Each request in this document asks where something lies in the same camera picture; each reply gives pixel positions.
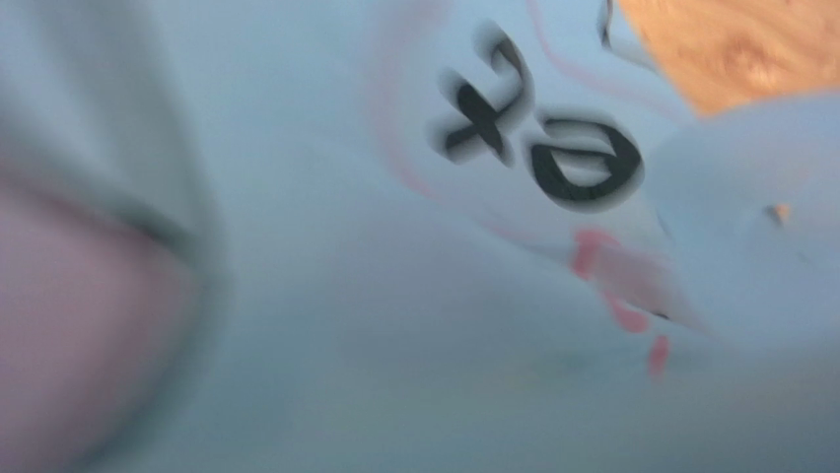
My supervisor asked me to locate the light blue plastic bag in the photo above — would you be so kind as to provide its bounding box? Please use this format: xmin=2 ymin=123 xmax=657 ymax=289
xmin=1 ymin=1 xmax=839 ymax=472

